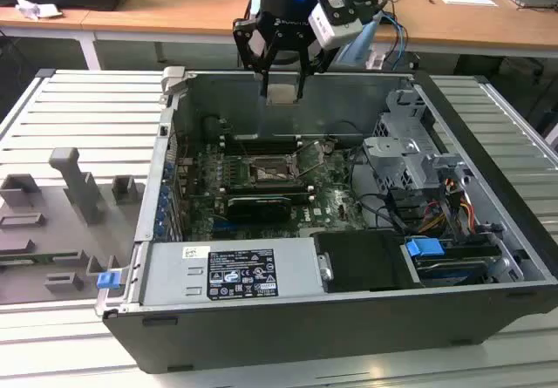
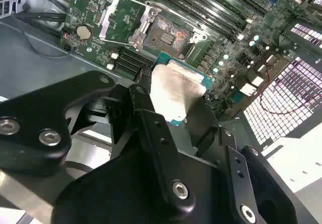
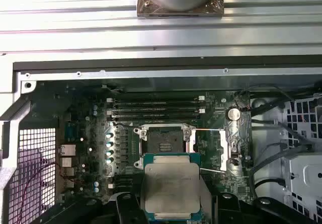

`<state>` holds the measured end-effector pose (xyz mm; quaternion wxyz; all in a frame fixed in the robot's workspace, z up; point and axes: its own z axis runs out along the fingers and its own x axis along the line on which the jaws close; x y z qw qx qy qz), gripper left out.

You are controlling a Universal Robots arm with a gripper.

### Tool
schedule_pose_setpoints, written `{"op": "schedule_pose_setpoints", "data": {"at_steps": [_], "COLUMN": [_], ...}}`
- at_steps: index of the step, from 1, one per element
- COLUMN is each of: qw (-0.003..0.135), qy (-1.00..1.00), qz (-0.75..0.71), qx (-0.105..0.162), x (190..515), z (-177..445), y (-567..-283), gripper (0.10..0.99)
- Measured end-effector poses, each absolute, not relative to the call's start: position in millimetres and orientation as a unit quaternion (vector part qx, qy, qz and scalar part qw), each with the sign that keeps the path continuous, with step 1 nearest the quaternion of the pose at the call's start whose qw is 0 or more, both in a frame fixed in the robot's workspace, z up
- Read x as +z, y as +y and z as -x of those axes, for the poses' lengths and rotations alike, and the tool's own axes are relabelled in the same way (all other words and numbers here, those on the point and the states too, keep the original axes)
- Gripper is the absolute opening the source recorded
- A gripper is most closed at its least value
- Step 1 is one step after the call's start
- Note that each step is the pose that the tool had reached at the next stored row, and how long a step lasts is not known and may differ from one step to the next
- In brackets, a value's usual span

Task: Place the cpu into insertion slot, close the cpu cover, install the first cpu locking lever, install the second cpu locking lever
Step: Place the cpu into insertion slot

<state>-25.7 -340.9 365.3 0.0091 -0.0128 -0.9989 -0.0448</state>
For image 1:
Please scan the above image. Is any blue case latch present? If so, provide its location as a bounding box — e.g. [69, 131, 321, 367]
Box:
[97, 271, 120, 291]

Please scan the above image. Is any black plastic air shroud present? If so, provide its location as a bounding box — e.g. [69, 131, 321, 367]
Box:
[312, 229, 423, 294]

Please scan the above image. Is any black internal cable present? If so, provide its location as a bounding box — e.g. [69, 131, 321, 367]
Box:
[347, 143, 409, 235]

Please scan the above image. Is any black open PC case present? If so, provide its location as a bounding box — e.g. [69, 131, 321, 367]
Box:
[95, 65, 558, 374]

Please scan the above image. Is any black graphics card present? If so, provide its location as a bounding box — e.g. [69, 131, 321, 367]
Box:
[225, 194, 292, 225]

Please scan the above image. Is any wooden office desk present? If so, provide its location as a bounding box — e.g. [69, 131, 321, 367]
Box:
[0, 0, 558, 71]

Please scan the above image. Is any black CPU socket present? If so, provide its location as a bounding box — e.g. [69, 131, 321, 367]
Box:
[246, 155, 303, 187]

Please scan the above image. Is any grey metal drive cage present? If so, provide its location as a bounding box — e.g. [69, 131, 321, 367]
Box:
[360, 88, 473, 194]

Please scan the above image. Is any crumpled white paper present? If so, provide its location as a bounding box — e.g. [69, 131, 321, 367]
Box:
[14, 0, 63, 21]

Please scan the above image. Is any yellow red wire bundle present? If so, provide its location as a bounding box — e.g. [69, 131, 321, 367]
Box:
[417, 177, 475, 233]

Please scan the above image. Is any green RAM stick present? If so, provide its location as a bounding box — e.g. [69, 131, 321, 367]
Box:
[0, 252, 80, 266]

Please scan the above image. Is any grey flat laptop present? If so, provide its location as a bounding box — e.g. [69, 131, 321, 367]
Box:
[504, 0, 558, 13]

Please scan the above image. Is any silver CPU plate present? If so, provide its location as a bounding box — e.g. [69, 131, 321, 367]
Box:
[266, 83, 302, 106]

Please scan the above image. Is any grey power supply unit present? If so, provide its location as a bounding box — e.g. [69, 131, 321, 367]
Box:
[139, 235, 329, 307]

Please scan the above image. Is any grey case release handle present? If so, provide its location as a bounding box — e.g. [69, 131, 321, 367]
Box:
[160, 65, 189, 96]

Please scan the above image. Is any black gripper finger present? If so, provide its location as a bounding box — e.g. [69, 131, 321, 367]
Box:
[232, 11, 274, 98]
[296, 38, 337, 101]

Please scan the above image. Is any green motherboard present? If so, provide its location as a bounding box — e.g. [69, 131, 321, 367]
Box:
[176, 137, 396, 241]

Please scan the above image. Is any blue cable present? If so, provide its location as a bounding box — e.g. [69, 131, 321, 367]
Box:
[376, 9, 409, 71]

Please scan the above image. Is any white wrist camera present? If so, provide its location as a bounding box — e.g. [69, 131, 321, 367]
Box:
[309, 0, 364, 51]

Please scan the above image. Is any white paper sheet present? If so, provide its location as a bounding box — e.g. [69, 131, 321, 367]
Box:
[436, 0, 500, 8]

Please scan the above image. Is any grey parts rack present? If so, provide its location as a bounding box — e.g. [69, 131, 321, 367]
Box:
[0, 146, 147, 307]

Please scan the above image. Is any white power adapter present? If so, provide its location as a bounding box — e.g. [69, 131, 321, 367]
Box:
[364, 42, 388, 71]

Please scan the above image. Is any blue disk carrier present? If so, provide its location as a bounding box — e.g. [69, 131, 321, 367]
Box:
[404, 236, 445, 259]

